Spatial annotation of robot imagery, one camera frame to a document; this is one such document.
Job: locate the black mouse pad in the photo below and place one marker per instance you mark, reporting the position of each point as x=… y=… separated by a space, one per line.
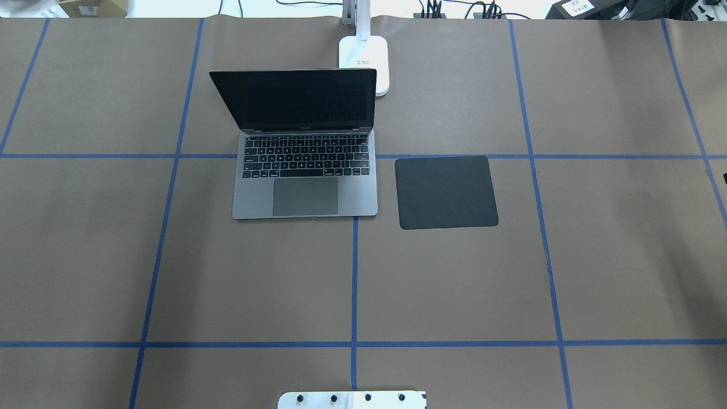
x=445 y=192

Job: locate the black labelled box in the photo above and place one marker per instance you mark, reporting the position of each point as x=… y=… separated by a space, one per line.
x=582 y=10

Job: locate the brown cardboard box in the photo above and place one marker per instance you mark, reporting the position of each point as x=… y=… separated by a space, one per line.
x=95 y=9

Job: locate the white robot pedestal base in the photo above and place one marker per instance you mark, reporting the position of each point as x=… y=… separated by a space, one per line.
x=354 y=399

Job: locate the white desk lamp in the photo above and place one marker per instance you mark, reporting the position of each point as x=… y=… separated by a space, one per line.
x=364 y=49

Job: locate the grey laptop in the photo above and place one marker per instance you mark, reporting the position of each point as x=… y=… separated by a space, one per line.
x=306 y=142

